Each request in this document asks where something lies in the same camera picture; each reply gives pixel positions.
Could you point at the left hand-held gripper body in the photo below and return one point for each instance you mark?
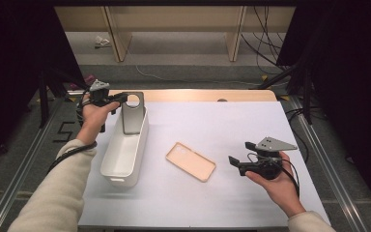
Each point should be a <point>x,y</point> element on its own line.
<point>99,95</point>

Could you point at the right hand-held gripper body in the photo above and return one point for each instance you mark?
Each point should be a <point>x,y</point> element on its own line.
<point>264,166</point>

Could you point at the silver grey phone case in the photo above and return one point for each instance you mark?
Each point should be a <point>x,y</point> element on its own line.
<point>133,119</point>

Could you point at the beige phone case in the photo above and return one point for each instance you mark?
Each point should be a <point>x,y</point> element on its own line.
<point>190,161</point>

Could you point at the white storage box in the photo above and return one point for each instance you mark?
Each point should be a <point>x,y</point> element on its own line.
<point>122,158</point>

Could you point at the person's left hand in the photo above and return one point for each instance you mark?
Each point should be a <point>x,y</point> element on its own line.
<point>93,122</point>

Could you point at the person's right hand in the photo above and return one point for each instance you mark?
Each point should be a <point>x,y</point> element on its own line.
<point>283,190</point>

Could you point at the purple object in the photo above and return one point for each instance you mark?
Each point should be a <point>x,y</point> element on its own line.
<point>89,79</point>

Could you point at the white table sheet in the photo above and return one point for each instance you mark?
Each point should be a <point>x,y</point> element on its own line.
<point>206,129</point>

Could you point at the crumpled white paper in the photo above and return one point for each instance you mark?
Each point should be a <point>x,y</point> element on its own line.
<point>101,41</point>

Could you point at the light wooden table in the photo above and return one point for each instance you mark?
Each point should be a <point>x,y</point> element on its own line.
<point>190,95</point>

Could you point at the light wooden shelf unit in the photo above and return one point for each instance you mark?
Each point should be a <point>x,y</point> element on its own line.
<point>174,19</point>

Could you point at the dark curtain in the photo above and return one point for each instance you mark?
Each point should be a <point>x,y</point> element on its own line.
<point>351,64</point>
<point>13,48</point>

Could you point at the aluminium floor rail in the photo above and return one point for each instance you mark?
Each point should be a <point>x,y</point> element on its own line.
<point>335,180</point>
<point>14,183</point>

